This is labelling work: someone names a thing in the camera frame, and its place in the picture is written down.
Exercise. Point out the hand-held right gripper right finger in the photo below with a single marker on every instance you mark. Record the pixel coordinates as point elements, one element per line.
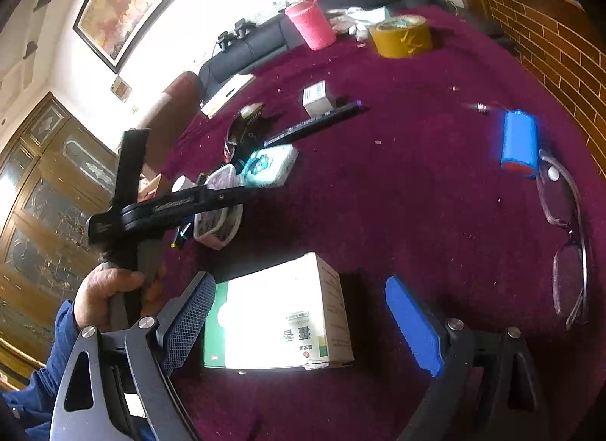
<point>416,327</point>

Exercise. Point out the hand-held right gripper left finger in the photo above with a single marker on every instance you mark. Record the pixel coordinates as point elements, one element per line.
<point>187,322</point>

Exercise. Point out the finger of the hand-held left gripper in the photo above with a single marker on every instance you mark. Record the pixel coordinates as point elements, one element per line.
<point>225,197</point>

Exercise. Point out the clear plastic container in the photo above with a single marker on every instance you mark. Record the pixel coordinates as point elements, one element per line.
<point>213,225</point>

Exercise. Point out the green and white medicine box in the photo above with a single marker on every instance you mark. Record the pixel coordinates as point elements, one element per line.
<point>274,308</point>

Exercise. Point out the person's left forearm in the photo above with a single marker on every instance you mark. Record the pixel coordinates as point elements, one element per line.
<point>42,374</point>

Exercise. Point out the person's left hand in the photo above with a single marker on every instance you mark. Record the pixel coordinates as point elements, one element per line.
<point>102,294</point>

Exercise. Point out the teal tissue pack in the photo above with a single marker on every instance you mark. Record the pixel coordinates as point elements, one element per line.
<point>270,166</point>

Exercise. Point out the black snack packet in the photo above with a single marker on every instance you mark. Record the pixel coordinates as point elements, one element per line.
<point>241,131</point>

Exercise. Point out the wooden glass-door cabinet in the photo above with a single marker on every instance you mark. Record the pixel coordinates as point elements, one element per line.
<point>42,213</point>

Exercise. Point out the dark red chair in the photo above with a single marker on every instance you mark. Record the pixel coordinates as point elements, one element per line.
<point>173,100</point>

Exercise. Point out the small white box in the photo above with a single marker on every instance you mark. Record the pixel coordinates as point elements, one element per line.
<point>316,97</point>

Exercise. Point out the black clip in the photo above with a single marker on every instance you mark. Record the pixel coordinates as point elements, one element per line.
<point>242,28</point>
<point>225,39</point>

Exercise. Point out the black leather sofa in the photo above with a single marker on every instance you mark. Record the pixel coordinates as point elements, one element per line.
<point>265,43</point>

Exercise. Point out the eyeglasses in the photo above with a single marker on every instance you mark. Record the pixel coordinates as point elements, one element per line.
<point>561,204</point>

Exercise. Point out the pink knitted bottle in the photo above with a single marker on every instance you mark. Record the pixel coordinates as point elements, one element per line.
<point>310,24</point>

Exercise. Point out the blue battery pack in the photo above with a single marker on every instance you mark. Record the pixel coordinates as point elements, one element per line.
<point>520,145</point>

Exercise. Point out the white cloth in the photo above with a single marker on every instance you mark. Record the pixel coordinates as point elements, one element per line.
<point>360,19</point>

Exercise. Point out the yellow tape roll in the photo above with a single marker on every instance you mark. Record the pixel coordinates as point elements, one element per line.
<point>400,38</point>

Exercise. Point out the wooden brick-pattern cabinet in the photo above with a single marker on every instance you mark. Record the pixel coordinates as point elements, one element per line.
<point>544,43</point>

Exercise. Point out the wall switch plate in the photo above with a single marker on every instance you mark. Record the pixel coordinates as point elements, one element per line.
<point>120,88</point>

